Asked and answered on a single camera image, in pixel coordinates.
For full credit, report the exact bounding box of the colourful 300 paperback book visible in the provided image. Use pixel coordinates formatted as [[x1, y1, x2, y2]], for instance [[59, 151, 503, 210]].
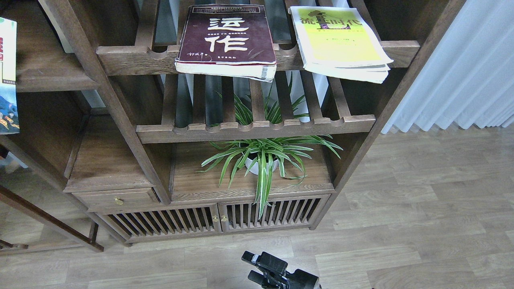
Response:
[[0, 18, 20, 134]]

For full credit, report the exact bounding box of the green spider plant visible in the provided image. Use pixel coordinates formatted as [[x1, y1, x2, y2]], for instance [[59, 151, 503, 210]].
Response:
[[196, 72, 344, 220]]

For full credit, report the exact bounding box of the yellow green book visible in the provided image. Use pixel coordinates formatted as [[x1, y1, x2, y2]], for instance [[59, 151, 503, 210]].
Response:
[[289, 6, 392, 84]]

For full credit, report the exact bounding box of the dark wooden bookshelf unit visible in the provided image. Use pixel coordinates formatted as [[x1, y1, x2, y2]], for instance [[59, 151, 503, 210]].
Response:
[[1, 0, 465, 246]]

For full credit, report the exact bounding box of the white pleated curtain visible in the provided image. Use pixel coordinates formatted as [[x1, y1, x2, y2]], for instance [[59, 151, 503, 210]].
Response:
[[381, 0, 514, 134]]

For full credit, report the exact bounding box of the white plant pot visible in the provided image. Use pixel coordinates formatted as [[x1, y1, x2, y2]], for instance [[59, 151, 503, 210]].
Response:
[[245, 153, 279, 175]]

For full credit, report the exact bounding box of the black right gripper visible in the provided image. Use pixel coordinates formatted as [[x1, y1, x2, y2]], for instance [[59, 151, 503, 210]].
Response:
[[242, 251, 322, 289]]

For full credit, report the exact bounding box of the dark red book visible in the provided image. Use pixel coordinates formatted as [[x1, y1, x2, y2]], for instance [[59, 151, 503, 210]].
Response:
[[175, 4, 277, 82]]

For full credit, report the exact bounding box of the brass drawer knob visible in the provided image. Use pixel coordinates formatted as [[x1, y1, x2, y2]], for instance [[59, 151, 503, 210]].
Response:
[[114, 197, 124, 206]]

